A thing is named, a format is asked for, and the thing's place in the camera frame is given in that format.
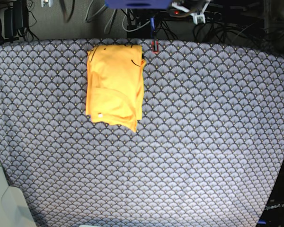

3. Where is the red clamp on table edge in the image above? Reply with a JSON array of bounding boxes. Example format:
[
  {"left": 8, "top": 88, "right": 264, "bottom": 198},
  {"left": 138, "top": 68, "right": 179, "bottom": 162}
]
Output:
[{"left": 151, "top": 40, "right": 159, "bottom": 54}]

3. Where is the blue fan-pattern tablecloth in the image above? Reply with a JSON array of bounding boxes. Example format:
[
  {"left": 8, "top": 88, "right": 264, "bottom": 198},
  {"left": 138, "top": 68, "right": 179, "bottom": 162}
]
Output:
[{"left": 0, "top": 39, "right": 284, "bottom": 227}]

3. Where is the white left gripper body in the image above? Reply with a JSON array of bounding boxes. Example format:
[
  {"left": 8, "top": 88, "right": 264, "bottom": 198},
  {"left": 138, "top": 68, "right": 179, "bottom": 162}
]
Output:
[{"left": 171, "top": 0, "right": 211, "bottom": 24}]

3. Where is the blue box overhead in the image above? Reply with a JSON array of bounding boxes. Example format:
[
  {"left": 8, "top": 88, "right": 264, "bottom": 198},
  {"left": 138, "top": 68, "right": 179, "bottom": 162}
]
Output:
[{"left": 105, "top": 0, "right": 172, "bottom": 9}]

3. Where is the black cable bundle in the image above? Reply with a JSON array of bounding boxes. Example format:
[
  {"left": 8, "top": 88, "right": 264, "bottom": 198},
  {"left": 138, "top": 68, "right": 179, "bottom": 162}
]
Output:
[{"left": 59, "top": 0, "right": 275, "bottom": 45}]

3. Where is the yellow T-shirt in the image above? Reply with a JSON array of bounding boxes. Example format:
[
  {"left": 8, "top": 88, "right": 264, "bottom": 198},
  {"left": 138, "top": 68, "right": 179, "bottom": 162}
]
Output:
[{"left": 86, "top": 44, "right": 146, "bottom": 132}]

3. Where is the black power strip red switch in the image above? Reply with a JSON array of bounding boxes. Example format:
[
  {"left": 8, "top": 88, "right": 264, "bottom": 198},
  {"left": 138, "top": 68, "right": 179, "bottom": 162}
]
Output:
[{"left": 168, "top": 8, "right": 222, "bottom": 21}]

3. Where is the grey white furniture corner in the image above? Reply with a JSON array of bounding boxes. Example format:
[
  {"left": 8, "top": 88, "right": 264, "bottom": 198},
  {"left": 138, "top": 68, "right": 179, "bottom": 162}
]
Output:
[{"left": 0, "top": 163, "right": 36, "bottom": 227}]

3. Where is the black OpenArm box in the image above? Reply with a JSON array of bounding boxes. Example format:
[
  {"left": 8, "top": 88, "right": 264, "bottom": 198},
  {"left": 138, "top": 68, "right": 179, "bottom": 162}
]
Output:
[{"left": 257, "top": 161, "right": 284, "bottom": 227}]

